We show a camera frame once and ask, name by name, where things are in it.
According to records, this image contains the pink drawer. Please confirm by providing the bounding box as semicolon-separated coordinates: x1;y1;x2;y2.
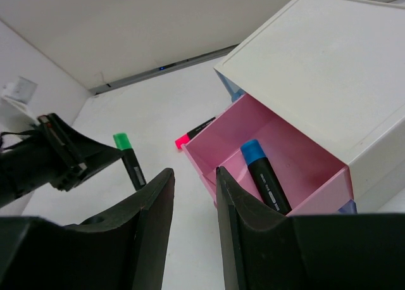
182;95;353;215

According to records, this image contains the white drawer cabinet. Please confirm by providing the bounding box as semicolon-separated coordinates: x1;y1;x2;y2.
215;0;404;211

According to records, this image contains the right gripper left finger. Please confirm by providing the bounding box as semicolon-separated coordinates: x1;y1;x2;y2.
65;168;175;289

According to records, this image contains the black pink highlighter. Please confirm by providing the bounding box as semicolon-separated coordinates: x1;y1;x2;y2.
175;117;216;150

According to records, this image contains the small black object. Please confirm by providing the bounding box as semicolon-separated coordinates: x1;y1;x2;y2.
240;139;292;215

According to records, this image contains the green cap marker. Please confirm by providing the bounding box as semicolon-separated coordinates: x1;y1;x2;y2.
113;133;147;191

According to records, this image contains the light blue drawer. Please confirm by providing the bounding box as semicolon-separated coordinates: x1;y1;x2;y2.
216;71;246;102

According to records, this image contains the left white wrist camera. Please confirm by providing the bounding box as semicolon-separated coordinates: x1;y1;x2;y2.
1;77;39;132

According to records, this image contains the metal rail back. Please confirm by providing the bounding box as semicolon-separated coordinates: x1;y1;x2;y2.
89;44;238;95

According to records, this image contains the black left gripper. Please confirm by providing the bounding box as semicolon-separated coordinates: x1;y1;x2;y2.
1;113;123;207

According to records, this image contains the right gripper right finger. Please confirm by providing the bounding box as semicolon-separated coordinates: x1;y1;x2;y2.
216;167;288;289

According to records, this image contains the dark blue drawer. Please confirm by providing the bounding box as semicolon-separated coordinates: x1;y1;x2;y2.
337;199;358;215

